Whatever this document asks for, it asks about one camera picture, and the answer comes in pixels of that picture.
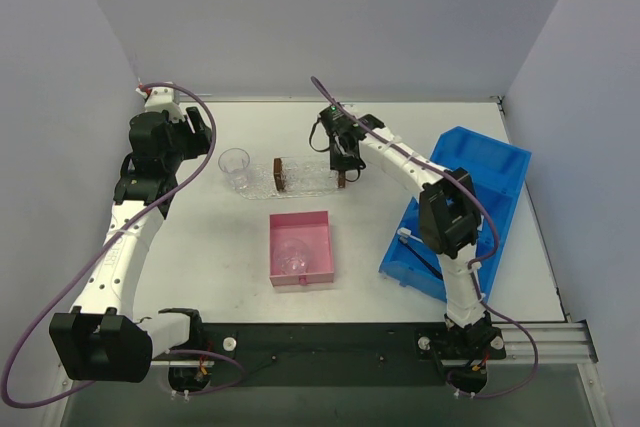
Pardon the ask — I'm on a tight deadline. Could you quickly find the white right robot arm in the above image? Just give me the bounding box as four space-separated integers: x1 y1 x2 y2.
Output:
317 106 499 354

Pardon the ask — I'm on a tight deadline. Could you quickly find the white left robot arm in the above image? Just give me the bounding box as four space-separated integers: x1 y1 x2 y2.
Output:
49 107 212 383

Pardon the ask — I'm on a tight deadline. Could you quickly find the aluminium frame rail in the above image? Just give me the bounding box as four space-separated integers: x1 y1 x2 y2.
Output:
59 319 599 368

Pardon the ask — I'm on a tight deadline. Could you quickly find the pink plastic drawer box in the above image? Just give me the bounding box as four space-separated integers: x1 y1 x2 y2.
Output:
269 211 335 288

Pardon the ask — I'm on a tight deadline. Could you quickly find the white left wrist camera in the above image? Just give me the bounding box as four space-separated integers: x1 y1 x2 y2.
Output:
136 82 183 123

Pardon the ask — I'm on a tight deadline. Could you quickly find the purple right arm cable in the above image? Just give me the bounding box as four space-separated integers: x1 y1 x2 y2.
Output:
309 75 540 401

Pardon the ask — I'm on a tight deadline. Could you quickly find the clear textured glass tray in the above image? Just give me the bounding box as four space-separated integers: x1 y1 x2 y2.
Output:
231 156 346 200

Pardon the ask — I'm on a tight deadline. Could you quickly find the brown wooden holder block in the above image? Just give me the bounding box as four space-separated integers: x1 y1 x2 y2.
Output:
273 157 286 192
337 171 347 189

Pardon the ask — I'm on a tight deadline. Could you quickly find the black toothbrush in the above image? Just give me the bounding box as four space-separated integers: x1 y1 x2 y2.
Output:
400 239 443 281

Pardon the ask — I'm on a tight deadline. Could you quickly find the white toothbrush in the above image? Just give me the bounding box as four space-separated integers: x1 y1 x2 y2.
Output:
396 228 423 244

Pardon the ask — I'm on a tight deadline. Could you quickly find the clear plastic cup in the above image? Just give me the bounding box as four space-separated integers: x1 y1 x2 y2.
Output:
273 238 313 276
218 148 251 191

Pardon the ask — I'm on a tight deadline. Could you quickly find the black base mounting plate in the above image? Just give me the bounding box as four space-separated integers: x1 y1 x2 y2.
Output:
144 321 509 388

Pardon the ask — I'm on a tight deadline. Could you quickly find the blue plastic bin organizer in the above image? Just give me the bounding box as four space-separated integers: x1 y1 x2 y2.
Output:
378 126 534 304

